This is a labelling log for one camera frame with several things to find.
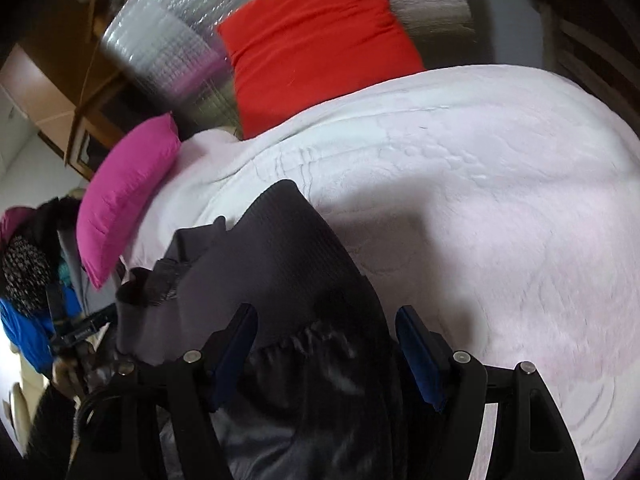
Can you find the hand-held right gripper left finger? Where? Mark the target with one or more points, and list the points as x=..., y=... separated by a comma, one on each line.
x=232, y=355

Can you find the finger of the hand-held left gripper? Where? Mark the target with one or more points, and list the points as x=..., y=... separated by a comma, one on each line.
x=102, y=317

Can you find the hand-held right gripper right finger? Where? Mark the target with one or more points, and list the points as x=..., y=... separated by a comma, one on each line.
x=420, y=355

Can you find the black jacket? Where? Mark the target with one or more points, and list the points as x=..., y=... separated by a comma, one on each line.
x=300, y=260

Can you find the person's left hand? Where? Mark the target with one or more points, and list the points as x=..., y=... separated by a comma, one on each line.
x=70, y=372

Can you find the blue garment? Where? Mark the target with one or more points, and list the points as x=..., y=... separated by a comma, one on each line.
x=25, y=340

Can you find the grey garment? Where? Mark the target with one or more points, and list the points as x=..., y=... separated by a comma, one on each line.
x=75, y=260

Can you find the black white speckled garment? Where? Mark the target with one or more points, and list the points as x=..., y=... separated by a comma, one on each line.
x=25, y=275

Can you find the black furry garment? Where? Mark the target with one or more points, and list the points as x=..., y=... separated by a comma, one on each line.
x=55, y=215

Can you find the pink pillow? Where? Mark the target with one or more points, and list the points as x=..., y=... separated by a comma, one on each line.
x=125, y=195

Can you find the pink garment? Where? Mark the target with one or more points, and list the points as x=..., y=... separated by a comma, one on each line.
x=12, y=222

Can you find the white textured blanket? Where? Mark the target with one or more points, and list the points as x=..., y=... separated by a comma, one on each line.
x=475, y=185

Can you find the wooden cabinet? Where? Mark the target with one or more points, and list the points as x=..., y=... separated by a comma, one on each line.
x=55, y=85

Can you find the red pillow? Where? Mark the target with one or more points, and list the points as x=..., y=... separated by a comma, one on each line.
x=315, y=45

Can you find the wooden slatted frame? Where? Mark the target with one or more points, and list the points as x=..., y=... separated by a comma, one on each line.
x=595, y=35

